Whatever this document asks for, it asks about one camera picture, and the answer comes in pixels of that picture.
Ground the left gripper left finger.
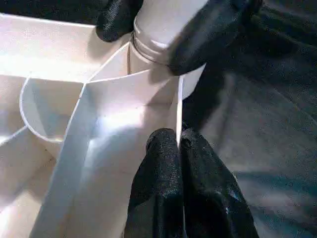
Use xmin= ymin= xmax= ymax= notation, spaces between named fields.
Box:
xmin=124 ymin=127 xmax=185 ymax=238

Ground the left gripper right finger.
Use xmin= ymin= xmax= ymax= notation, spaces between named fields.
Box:
xmin=179 ymin=128 xmax=259 ymax=238

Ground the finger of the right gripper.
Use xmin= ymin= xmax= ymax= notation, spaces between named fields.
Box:
xmin=95 ymin=0 xmax=145 ymax=43
xmin=167 ymin=0 xmax=264 ymax=76

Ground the white plastic table leg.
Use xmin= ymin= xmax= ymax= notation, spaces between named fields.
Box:
xmin=132 ymin=0 xmax=209 ymax=67

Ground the white plastic table top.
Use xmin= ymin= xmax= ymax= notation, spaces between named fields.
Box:
xmin=0 ymin=12 xmax=208 ymax=238

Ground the black table mat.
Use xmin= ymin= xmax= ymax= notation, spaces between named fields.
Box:
xmin=0 ymin=0 xmax=317 ymax=238

